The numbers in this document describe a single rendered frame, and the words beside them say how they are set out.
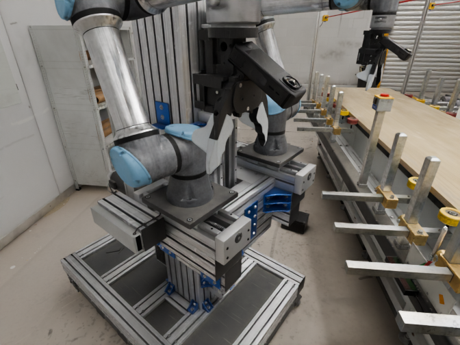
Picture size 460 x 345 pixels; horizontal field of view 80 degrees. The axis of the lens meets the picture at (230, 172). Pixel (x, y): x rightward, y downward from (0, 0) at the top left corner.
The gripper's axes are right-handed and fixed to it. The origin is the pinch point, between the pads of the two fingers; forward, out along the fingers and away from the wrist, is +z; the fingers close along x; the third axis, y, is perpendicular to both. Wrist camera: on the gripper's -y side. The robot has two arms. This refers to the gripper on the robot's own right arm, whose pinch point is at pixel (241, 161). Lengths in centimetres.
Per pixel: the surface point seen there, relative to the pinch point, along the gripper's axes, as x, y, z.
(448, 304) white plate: -52, -42, 55
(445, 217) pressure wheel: -80, -35, 42
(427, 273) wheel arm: -50, -34, 46
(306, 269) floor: -112, 22, 132
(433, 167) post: -80, -26, 24
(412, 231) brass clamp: -74, -27, 48
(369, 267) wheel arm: -42, -20, 46
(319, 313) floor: -84, 1, 132
